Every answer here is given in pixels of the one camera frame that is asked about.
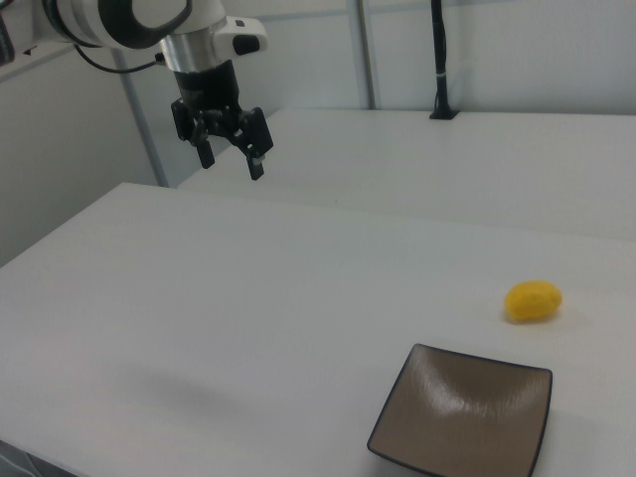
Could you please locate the yellow potato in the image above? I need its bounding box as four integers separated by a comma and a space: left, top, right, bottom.
503, 280, 564, 325

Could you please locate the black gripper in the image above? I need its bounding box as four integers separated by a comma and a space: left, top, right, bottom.
170, 60, 275, 182

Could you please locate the brown square ceramic plate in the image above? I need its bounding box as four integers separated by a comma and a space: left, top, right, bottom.
366, 342, 554, 477

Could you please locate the grey metal frame post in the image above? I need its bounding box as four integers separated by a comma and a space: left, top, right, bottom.
356, 0, 378, 111
110, 48, 169, 189

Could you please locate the black pole with base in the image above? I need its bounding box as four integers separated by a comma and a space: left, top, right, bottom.
428, 0, 461, 122

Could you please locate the grey crumpled cover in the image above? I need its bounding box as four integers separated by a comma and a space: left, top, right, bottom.
0, 438, 67, 477

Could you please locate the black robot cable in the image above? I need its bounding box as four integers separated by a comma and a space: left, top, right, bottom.
74, 44, 168, 75

